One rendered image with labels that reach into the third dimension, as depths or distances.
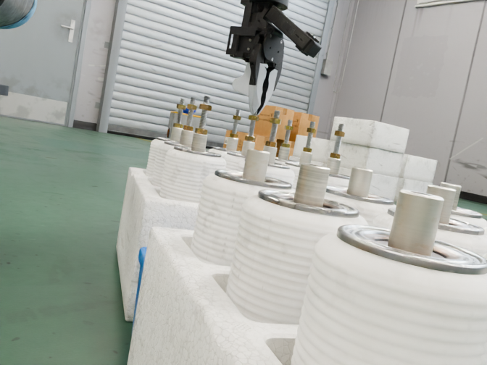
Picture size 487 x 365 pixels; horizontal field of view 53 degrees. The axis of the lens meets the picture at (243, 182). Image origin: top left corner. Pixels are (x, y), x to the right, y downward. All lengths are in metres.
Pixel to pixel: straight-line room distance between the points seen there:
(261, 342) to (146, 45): 5.99
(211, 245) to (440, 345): 0.26
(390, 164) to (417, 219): 3.46
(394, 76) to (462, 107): 1.19
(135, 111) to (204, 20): 1.48
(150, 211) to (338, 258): 0.49
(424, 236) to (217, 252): 0.23
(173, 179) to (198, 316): 0.43
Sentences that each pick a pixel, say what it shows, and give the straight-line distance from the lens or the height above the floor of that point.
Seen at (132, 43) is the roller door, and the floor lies 1.09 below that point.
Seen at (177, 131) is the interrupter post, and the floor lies 0.27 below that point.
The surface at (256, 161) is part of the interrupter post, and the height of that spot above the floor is 0.27.
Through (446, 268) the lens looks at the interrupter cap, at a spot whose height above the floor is 0.25.
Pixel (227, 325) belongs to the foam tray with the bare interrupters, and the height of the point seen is 0.18.
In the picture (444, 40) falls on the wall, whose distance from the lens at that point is 7.08.
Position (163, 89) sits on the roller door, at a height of 0.64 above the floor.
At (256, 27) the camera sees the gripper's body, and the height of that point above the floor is 0.48.
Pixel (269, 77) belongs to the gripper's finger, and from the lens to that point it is 0.93.
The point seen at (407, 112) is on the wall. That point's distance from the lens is 7.12.
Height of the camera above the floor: 0.29
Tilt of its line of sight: 6 degrees down
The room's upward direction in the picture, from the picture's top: 11 degrees clockwise
